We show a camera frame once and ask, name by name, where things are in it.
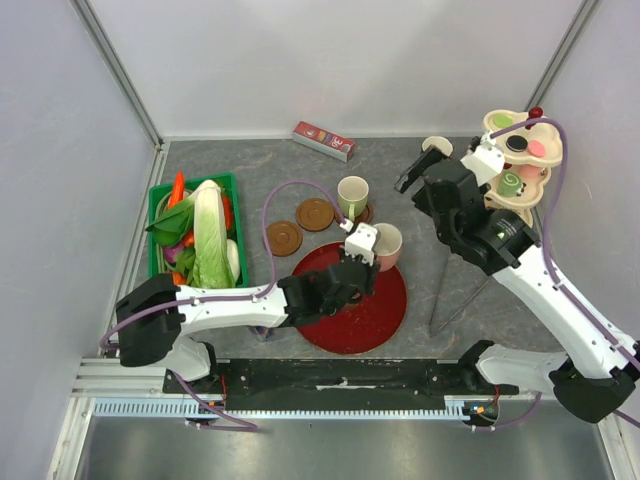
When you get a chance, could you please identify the toy napa cabbage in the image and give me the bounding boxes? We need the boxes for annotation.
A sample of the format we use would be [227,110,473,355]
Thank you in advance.
[144,179,239,290]

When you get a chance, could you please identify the green swirl cake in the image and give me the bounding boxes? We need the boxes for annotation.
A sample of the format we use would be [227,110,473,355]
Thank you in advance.
[497,170,524,198]

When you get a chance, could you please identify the pink swirl cake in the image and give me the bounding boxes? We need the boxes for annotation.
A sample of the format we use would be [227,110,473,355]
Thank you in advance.
[518,164,543,181]

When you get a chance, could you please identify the dark red round tray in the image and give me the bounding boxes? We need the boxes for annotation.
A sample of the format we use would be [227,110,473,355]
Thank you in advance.
[298,267,408,355]

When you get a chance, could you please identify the metal tongs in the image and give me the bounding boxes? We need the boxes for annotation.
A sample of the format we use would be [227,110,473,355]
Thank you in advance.
[427,254,490,338]

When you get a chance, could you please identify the pink macaron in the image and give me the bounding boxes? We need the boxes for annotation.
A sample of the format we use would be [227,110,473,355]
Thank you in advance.
[527,140,546,158]

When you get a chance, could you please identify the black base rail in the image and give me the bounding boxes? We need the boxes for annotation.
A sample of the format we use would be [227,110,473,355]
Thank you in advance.
[187,358,519,399]

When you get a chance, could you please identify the energy drink can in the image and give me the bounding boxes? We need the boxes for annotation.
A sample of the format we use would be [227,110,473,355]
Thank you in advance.
[252,327,274,342]

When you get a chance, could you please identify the black mug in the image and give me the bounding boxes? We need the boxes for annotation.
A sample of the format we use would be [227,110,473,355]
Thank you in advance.
[421,136,454,156]

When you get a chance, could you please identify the brown coaster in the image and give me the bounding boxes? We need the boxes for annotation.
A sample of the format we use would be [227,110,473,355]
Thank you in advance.
[356,202,374,223]
[296,198,334,232]
[266,221,303,257]

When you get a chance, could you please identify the pink mug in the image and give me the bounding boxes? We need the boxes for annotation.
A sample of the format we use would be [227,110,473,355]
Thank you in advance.
[374,223,403,272]

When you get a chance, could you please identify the green mug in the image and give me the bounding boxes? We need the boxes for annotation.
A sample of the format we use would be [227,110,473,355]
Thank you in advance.
[337,176,369,222]

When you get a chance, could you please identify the cream three tier stand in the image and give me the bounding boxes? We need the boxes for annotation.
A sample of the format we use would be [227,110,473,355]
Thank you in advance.
[462,107,563,226]

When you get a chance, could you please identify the red snack box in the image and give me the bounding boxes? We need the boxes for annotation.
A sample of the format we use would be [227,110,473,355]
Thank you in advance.
[292,121,355,163]

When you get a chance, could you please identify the black sandwich cookie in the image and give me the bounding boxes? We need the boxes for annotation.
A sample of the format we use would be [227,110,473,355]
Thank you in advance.
[505,135,528,153]

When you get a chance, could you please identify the toy orange carrot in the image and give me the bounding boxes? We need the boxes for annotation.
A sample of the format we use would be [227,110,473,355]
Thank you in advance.
[167,171,185,209]

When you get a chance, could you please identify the green plastic basket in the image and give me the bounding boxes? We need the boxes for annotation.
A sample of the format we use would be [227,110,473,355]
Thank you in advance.
[147,172,249,288]

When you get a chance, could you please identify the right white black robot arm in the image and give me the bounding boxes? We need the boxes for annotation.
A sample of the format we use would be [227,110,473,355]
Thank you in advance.
[394,146,639,424]

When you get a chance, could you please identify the green macaron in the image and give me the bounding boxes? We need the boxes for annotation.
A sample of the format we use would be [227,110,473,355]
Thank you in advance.
[491,113,513,129]

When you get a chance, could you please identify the white cable duct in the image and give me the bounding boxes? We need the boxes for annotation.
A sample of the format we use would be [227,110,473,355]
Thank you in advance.
[92,397,499,426]

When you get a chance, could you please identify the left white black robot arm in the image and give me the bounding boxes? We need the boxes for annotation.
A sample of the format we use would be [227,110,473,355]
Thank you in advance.
[114,248,380,393]

